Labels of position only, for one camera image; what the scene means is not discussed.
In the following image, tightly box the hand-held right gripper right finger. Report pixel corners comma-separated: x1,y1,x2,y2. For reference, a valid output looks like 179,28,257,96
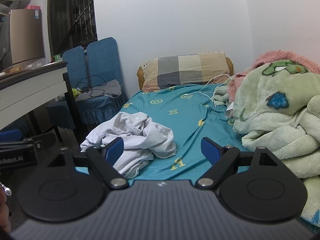
195,137,279,188

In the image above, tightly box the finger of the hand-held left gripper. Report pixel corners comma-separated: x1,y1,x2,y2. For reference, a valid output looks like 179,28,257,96
24,133,57,153
0,129,22,142

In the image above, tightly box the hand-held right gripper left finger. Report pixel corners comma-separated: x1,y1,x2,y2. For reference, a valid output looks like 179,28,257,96
47,137,130,189

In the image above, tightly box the white shirt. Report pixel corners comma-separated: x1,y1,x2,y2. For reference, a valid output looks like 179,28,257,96
80,111,177,178

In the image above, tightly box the person's left hand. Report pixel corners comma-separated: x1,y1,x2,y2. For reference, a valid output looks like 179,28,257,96
0,187,8,233

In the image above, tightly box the blue cloth-covered stool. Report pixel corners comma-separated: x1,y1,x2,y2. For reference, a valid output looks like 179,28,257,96
45,102,77,130

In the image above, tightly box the teal printed bed sheet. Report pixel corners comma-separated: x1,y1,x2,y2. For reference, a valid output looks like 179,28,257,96
75,84,253,180

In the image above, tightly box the grey cloth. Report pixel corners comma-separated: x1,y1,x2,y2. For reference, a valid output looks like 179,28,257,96
80,79,123,99

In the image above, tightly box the pale green plush blanket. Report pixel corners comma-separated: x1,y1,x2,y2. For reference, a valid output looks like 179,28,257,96
212,60,320,230

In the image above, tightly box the clear plastic bag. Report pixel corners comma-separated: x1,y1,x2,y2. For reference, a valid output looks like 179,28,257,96
25,58,48,69

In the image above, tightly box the short blue covered chair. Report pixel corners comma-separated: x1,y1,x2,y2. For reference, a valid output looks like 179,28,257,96
62,45,88,90

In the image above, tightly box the checkered pillow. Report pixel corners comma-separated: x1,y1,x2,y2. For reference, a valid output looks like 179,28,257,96
141,52,228,93

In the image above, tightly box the tall blue covered chair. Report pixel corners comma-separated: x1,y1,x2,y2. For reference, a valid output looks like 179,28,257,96
75,37,128,125

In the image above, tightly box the gold refrigerator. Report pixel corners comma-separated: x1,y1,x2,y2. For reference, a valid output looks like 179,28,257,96
0,9,45,67

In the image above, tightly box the pink plush blanket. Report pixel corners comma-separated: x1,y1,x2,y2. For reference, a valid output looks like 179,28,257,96
226,50,320,105

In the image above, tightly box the dark grilled window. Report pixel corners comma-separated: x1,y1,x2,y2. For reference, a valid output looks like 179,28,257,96
47,0,98,58

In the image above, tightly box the white charging cable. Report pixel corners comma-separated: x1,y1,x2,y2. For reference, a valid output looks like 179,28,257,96
184,74,234,110

